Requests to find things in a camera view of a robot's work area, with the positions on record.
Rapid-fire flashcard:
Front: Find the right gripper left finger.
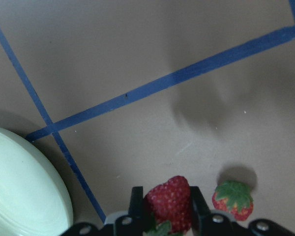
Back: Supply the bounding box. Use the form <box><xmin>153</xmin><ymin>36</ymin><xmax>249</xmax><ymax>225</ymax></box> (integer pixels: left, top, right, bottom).
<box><xmin>128</xmin><ymin>186</ymin><xmax>146</xmax><ymax>221</ymax></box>

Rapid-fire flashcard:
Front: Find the red strawberry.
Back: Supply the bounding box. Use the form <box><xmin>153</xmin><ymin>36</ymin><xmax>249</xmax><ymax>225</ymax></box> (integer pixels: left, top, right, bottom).
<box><xmin>144</xmin><ymin>176</ymin><xmax>192</xmax><ymax>236</ymax></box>
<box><xmin>212</xmin><ymin>180</ymin><xmax>254</xmax><ymax>221</ymax></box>

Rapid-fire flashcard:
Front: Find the pale green plate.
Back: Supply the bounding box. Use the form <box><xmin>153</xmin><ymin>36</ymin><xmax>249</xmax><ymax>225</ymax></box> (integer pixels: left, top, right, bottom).
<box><xmin>0</xmin><ymin>128</ymin><xmax>73</xmax><ymax>236</ymax></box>

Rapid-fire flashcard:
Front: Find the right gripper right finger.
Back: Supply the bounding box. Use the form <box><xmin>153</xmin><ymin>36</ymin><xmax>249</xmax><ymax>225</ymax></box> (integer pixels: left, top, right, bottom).
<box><xmin>190</xmin><ymin>186</ymin><xmax>211</xmax><ymax>236</ymax></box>

